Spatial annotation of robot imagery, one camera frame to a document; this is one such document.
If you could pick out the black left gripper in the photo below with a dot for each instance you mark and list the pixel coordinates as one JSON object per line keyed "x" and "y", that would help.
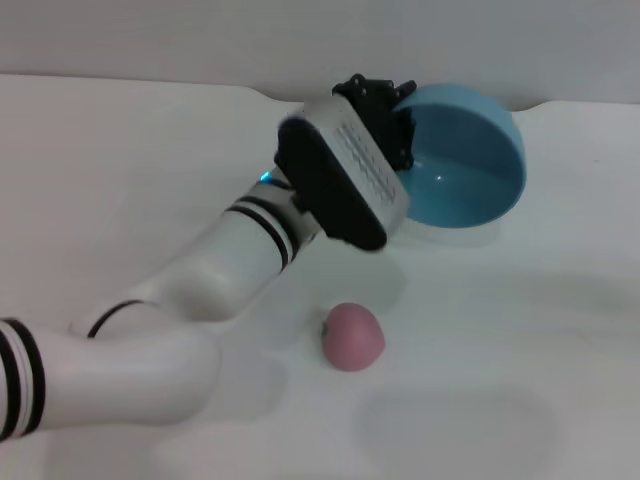
{"x": 372, "y": 110}

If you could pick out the blue bowl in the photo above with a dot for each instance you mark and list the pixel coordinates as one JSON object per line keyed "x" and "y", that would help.
{"x": 465, "y": 185}

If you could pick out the pink toy peach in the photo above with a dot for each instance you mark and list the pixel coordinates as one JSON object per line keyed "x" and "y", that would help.
{"x": 352, "y": 340}

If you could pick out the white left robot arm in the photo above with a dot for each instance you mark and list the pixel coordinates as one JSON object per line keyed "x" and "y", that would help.
{"x": 150, "y": 325}

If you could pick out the black and white left wrist camera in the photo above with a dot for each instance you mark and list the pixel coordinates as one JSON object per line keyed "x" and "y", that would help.
{"x": 340, "y": 185}

